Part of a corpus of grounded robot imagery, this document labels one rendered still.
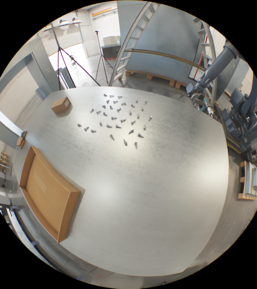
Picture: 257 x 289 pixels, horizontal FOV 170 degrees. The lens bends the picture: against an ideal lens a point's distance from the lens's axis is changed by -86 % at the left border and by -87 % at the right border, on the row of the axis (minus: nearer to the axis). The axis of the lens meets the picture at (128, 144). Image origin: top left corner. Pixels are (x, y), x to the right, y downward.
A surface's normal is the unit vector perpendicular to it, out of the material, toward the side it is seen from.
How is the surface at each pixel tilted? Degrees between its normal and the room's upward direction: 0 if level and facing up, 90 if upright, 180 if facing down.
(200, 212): 0
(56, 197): 0
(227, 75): 90
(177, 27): 90
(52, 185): 0
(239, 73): 90
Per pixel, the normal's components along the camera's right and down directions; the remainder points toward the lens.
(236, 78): -0.70, 0.67
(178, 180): -0.05, -0.40
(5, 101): 0.91, 0.36
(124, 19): -0.40, 0.84
